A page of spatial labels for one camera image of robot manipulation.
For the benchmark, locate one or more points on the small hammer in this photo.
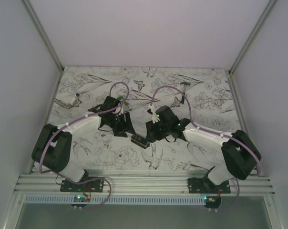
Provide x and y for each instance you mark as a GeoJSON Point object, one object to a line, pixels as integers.
{"type": "Point", "coordinates": [185, 85]}

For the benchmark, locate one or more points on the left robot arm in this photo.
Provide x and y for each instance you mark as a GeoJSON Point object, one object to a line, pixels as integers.
{"type": "Point", "coordinates": [53, 147]}

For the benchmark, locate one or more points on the left controller board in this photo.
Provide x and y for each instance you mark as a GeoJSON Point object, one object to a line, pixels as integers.
{"type": "Point", "coordinates": [80, 201]}

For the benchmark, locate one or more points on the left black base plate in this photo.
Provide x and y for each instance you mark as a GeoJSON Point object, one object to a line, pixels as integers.
{"type": "Point", "coordinates": [92, 186]}

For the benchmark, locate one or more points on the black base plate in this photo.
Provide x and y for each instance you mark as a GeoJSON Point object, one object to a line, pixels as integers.
{"type": "Point", "coordinates": [92, 186]}
{"type": "Point", "coordinates": [205, 186]}

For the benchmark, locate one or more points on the controller board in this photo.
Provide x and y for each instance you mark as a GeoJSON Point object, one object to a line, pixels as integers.
{"type": "Point", "coordinates": [80, 201]}
{"type": "Point", "coordinates": [212, 203]}

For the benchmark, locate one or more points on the right controller board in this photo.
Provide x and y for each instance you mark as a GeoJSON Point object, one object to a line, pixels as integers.
{"type": "Point", "coordinates": [212, 203]}

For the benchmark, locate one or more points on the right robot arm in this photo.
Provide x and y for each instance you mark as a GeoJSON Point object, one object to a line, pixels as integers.
{"type": "Point", "coordinates": [239, 153]}

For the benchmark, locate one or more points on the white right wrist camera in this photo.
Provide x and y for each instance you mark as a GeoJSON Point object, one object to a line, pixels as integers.
{"type": "Point", "coordinates": [152, 110]}

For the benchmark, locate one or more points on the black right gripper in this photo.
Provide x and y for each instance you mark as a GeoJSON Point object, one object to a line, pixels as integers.
{"type": "Point", "coordinates": [150, 128]}

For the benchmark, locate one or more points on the black fuse box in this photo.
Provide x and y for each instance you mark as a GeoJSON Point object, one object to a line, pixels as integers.
{"type": "Point", "coordinates": [142, 142]}

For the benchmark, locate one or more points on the grey slotted cable duct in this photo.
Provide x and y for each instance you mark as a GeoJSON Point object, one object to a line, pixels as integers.
{"type": "Point", "coordinates": [119, 200]}

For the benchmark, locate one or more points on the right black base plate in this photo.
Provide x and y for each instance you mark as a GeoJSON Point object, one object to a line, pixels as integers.
{"type": "Point", "coordinates": [205, 186]}

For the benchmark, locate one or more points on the metal clamp tool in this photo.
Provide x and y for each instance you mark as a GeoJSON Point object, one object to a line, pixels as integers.
{"type": "Point", "coordinates": [75, 102]}

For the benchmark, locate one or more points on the green object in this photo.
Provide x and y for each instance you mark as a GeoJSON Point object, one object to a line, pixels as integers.
{"type": "Point", "coordinates": [125, 101]}

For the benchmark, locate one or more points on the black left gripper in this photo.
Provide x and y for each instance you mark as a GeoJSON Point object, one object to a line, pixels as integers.
{"type": "Point", "coordinates": [126, 126]}

